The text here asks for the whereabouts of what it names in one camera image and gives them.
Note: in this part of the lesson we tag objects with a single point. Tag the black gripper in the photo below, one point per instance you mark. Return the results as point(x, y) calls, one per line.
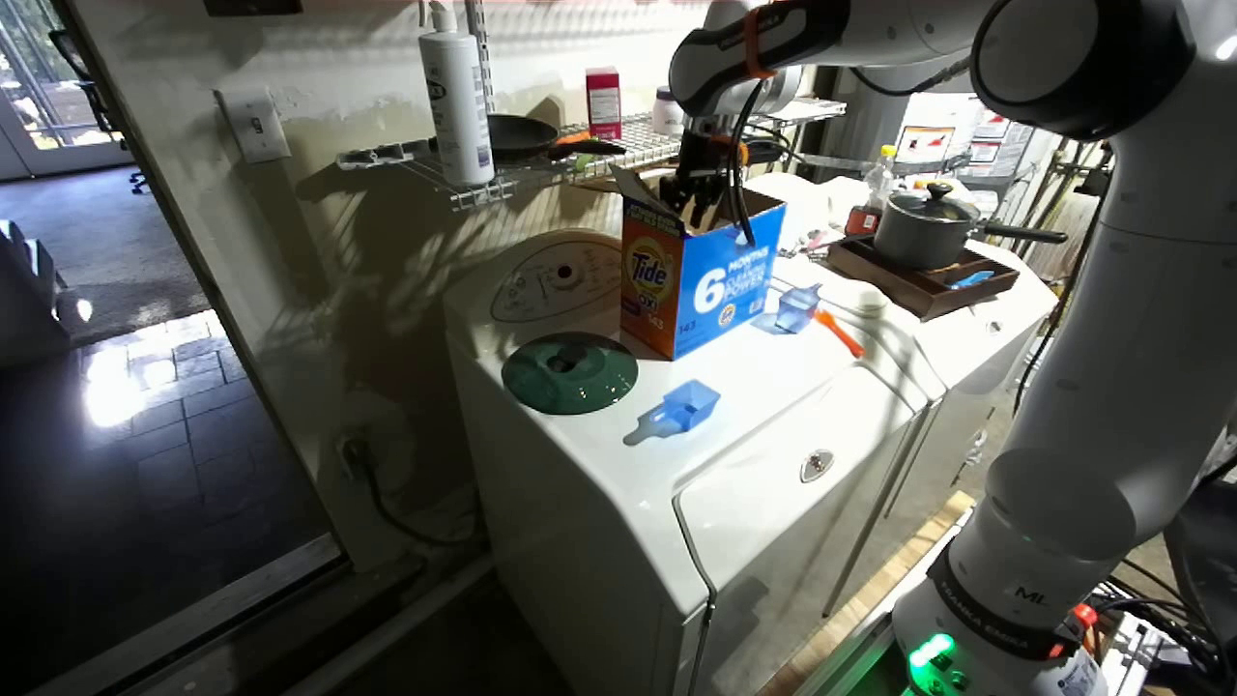
point(713, 158)

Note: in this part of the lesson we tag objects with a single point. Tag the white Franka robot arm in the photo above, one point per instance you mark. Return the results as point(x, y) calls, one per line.
point(1136, 360)

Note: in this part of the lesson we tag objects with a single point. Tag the blue Tide detergent box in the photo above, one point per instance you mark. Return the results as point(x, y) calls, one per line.
point(700, 293)

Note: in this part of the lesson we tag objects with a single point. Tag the white jar blue lid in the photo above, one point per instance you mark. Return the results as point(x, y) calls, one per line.
point(667, 117)

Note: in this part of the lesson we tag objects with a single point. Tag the red canister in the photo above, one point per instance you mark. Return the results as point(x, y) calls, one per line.
point(606, 108)

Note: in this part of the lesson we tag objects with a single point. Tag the clear plastic bottle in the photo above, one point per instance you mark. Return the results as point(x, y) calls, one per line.
point(884, 175)

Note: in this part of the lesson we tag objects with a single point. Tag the black frying pan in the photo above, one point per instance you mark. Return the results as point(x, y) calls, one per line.
point(524, 137)

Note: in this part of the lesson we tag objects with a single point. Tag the orange spatula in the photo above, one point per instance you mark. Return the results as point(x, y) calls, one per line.
point(839, 336)

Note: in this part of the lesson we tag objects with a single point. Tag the green round lid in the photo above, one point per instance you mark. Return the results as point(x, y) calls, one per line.
point(567, 374)

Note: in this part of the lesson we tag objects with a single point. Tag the grey pot with lid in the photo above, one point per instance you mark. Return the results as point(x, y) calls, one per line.
point(921, 229)

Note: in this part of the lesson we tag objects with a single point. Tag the dark wooden tray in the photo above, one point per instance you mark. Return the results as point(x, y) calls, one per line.
point(921, 288)

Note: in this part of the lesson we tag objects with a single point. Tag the tall white bottle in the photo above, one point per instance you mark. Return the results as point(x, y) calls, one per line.
point(457, 102)

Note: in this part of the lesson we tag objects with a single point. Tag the small blue plastic piece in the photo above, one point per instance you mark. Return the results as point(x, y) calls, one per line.
point(971, 279)

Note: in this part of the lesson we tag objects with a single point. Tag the white washing machine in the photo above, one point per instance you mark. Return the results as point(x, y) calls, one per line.
point(622, 515)

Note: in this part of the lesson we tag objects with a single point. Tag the wooden plank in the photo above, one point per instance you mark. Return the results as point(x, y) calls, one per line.
point(865, 600)

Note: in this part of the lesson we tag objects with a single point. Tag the glass door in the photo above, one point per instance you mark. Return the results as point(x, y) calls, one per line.
point(44, 90)

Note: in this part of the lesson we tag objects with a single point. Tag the white wall switch plate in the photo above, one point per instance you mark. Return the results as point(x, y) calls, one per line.
point(257, 127)

